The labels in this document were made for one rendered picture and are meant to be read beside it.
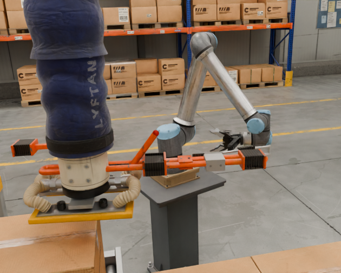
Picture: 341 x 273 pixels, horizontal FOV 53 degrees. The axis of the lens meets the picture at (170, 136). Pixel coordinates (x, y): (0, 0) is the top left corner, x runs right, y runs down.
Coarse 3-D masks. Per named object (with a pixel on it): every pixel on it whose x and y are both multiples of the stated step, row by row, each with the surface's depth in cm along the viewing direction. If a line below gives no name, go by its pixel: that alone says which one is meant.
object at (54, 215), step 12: (60, 204) 113; (96, 204) 117; (108, 204) 116; (132, 204) 117; (36, 216) 111; (48, 216) 111; (60, 216) 111; (72, 216) 111; (84, 216) 111; (96, 216) 111; (108, 216) 111; (120, 216) 111; (132, 216) 112
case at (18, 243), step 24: (24, 216) 141; (0, 240) 125; (24, 240) 124; (48, 240) 124; (72, 240) 123; (96, 240) 125; (0, 264) 112; (24, 264) 112; (48, 264) 111; (72, 264) 111; (96, 264) 117
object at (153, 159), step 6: (144, 156) 121; (150, 156) 124; (156, 156) 124; (162, 156) 124; (144, 162) 117; (150, 162) 116; (156, 162) 116; (162, 162) 116; (144, 168) 117; (150, 168) 118; (156, 168) 118; (162, 168) 118; (144, 174) 118; (150, 174) 117; (156, 174) 117; (162, 174) 118
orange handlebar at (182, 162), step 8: (40, 144) 144; (128, 160) 123; (168, 160) 122; (176, 160) 123; (184, 160) 120; (192, 160) 119; (200, 160) 123; (232, 160) 120; (240, 160) 120; (40, 168) 119; (48, 168) 121; (56, 168) 118; (112, 168) 118; (120, 168) 118; (128, 168) 118; (136, 168) 118; (184, 168) 119; (192, 168) 119
